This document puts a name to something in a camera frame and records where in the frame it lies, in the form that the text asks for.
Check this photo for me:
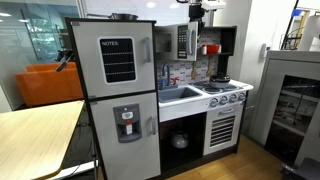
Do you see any orange sofa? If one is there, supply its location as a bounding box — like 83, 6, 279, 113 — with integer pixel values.
14, 61, 85, 108

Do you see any white toy microwave door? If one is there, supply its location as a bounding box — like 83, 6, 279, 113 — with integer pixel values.
154, 21, 200, 63

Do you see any white wall box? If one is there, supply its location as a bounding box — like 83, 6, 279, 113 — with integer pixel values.
259, 42, 272, 60

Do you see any wooden slotted turner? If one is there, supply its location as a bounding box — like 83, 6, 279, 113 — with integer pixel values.
205, 55, 215, 79

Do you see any red plastic bowl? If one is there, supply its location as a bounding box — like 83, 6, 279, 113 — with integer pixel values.
205, 44, 221, 55

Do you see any dark grey stool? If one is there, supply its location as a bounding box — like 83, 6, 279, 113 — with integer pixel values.
279, 157, 320, 180

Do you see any grey glass-front cabinet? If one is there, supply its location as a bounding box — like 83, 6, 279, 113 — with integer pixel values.
249, 49, 320, 168

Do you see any black pot in oven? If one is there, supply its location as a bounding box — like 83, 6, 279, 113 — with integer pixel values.
170, 130, 190, 150

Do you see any grey stovetop panel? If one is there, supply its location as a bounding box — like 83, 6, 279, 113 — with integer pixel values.
189, 80, 242, 96

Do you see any grey toy faucet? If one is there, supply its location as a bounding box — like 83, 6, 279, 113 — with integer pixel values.
161, 63, 172, 88

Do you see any white roll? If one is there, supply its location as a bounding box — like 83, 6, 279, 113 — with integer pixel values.
297, 14, 320, 52

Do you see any black frying pan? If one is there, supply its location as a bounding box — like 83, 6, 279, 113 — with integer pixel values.
86, 12, 140, 22

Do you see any grey pot with black lid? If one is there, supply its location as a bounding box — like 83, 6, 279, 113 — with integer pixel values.
208, 72, 232, 90

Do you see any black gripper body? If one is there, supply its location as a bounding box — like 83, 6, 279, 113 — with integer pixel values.
188, 3, 206, 25

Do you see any grey fridge door with dispenser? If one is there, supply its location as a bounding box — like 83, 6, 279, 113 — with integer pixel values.
88, 91, 162, 180

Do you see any white toy oven door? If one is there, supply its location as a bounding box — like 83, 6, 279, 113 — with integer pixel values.
203, 102, 245, 157

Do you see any black tripod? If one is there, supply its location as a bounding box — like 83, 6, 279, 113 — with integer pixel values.
54, 47, 76, 73

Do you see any grey toy sink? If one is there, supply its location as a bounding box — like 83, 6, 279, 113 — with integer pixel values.
157, 86, 203, 104

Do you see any light wooden desk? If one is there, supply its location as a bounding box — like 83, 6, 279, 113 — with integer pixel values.
0, 99, 100, 180

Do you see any black white toy kitchen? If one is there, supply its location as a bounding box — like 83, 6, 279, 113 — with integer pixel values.
65, 17, 255, 180

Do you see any white glossy board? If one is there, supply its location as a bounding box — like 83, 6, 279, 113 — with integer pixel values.
81, 0, 214, 27

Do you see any wooden spatula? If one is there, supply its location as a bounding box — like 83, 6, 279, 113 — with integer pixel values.
190, 58, 199, 81

